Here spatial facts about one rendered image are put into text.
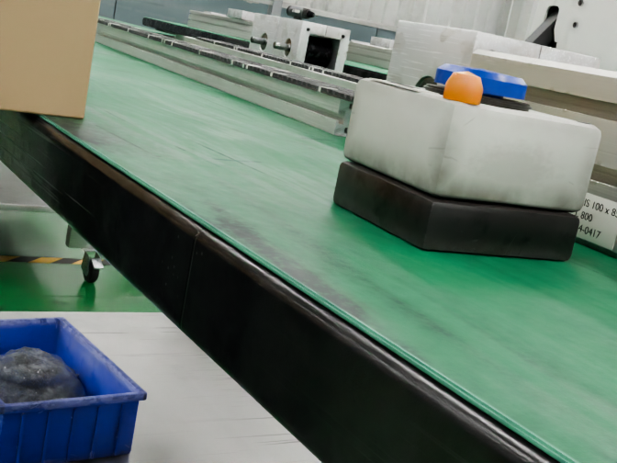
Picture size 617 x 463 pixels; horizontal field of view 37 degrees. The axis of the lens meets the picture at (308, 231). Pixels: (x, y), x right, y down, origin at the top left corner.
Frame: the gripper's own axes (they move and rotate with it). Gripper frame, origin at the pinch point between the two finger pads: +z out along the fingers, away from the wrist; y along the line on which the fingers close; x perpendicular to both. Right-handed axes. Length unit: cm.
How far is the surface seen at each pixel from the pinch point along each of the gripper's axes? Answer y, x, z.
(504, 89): 32.9, 31.3, -2.8
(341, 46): -16, -76, -3
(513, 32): -498, -642, -44
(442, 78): 34.7, 29.3, -2.7
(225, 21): -105, -362, -3
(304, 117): 21.8, -8.5, 3.4
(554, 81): 24.8, 24.8, -3.5
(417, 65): 24.8, 11.8, -2.9
